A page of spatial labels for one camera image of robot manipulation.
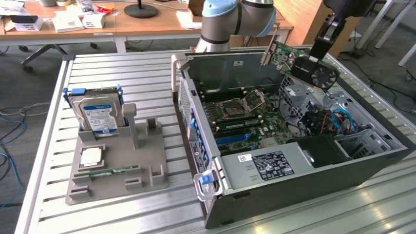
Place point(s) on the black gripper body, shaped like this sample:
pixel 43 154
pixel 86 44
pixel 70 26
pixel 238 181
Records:
pixel 351 7

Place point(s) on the black graphics card green board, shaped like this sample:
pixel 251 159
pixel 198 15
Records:
pixel 308 70

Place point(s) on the silver perforated drive cage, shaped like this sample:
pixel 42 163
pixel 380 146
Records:
pixel 299 97

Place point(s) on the metal socket cover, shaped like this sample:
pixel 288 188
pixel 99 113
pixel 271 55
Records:
pixel 256 100

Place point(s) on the green motherboard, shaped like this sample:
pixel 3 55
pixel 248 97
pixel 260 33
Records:
pixel 270 122

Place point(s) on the CPU socket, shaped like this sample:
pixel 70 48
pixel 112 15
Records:
pixel 234 109

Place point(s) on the silver disk bay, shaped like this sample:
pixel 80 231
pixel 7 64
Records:
pixel 364 143

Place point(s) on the silver chipset heat sink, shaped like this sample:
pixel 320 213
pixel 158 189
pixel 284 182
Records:
pixel 268 142

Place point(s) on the white paper stack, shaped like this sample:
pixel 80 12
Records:
pixel 188 22

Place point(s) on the blue expansion slot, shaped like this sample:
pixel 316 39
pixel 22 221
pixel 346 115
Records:
pixel 232 139

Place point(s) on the wooden desk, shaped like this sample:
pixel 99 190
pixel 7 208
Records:
pixel 146 26

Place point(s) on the grey power supply unit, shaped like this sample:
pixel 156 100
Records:
pixel 234 170

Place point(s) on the black round lamp base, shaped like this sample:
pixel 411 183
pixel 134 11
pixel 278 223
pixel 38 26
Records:
pixel 142 11

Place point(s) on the black open PC case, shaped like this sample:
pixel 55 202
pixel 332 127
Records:
pixel 292 200

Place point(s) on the red small packet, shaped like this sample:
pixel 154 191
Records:
pixel 104 8

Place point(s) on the small white labelled box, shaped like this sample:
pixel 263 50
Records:
pixel 91 22

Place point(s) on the hard disk in blue carrier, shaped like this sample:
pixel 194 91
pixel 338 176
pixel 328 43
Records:
pixel 98 114

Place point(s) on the grey parts rack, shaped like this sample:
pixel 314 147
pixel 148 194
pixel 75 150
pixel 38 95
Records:
pixel 123 156

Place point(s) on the open white cardboard box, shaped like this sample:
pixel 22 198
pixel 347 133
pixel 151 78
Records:
pixel 67 24

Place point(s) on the silver CPU chip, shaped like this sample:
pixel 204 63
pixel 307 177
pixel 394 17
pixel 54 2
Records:
pixel 91 156

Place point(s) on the grey cup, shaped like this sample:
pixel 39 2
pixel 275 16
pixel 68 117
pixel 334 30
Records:
pixel 48 3

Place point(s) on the black desk leg with casters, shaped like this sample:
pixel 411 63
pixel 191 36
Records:
pixel 42 52

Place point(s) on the white box with barcode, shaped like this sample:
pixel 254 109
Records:
pixel 30 25

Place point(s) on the printed paper sheet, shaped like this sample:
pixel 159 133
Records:
pixel 11 8

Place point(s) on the white table frame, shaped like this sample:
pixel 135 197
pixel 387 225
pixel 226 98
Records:
pixel 390 19

